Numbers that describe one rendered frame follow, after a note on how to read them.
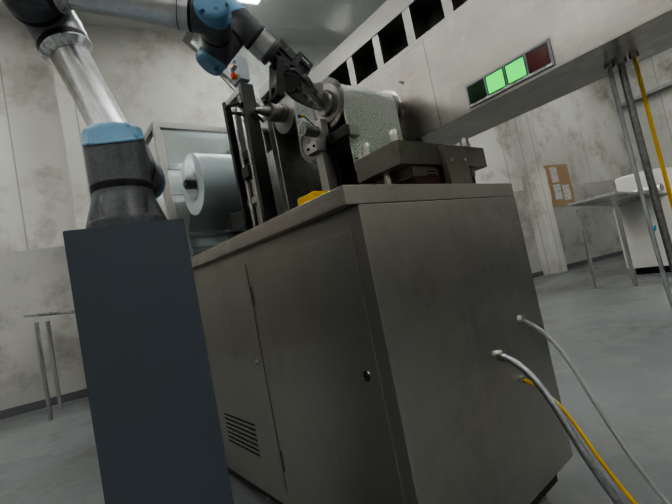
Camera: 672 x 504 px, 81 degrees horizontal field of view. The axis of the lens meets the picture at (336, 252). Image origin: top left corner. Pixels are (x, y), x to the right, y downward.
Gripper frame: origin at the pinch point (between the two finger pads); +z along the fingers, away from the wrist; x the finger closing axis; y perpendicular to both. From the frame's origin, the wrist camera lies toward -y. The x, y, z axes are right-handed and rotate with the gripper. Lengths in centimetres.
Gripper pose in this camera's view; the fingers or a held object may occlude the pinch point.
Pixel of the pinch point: (319, 107)
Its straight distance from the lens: 124.5
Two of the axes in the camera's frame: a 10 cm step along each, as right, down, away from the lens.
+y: 3.5, -8.2, 4.5
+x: -6.1, 1.6, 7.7
